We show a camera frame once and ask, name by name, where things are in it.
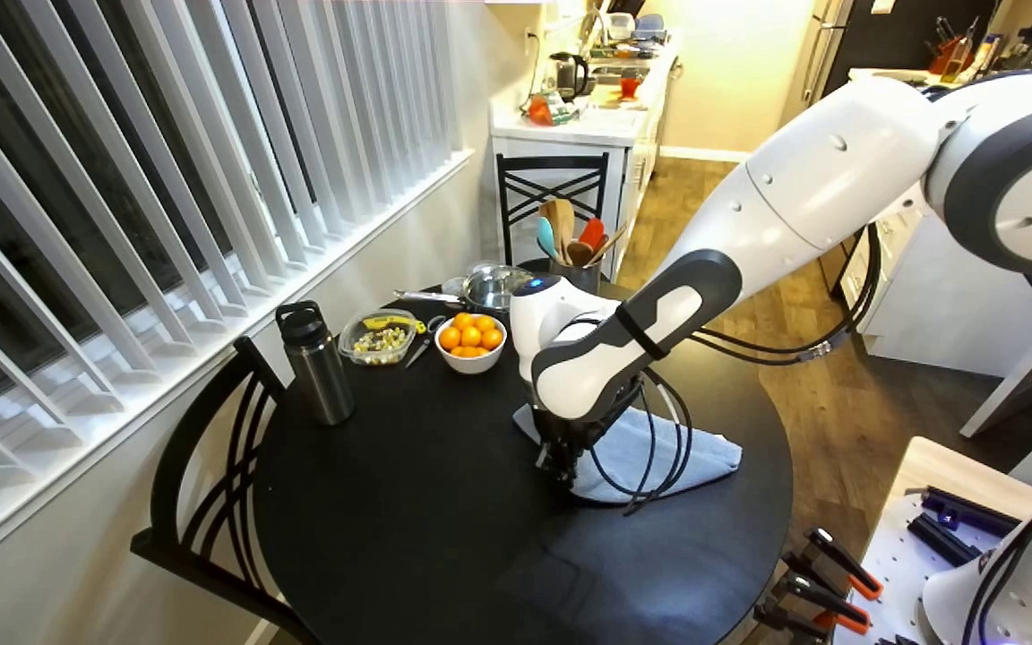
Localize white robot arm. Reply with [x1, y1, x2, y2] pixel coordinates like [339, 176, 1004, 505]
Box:
[510, 71, 1032, 482]

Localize steel utensil holder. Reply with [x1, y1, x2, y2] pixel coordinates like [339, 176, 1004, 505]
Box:
[533, 260, 601, 294]

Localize black round table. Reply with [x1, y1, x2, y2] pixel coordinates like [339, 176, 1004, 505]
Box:
[256, 343, 793, 645]

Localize light blue towel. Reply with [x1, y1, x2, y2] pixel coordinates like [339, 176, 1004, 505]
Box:
[510, 402, 744, 508]

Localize white kitchen counter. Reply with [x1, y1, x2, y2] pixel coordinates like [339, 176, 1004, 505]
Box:
[492, 47, 677, 275]

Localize glass bowl with food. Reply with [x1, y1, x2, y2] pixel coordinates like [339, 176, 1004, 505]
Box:
[339, 310, 425, 367]

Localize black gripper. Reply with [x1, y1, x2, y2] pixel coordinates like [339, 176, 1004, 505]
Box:
[533, 414, 607, 483]

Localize black metal chair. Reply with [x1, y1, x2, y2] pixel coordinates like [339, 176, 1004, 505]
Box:
[128, 337, 317, 645]
[494, 156, 611, 266]

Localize teal spatula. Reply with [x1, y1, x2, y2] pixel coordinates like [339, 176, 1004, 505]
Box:
[533, 218, 563, 266]

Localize white bowl of oranges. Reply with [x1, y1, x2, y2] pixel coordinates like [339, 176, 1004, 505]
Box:
[435, 312, 510, 377]

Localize white window blinds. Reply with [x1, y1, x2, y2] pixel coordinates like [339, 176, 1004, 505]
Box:
[0, 0, 485, 534]

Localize black orange clamp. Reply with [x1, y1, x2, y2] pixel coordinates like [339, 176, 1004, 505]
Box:
[806, 528, 881, 603]

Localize black kettle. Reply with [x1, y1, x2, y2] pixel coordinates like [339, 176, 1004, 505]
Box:
[551, 52, 593, 101]

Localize wide wooden spatula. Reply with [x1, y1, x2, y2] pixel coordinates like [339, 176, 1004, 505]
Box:
[541, 196, 577, 254]

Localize dark metal water bottle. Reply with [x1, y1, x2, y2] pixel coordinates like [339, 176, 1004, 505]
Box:
[275, 302, 355, 426]

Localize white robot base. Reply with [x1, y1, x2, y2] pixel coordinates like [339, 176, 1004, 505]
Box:
[921, 517, 1032, 645]

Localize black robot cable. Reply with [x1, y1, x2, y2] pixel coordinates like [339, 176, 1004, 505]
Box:
[593, 218, 889, 517]

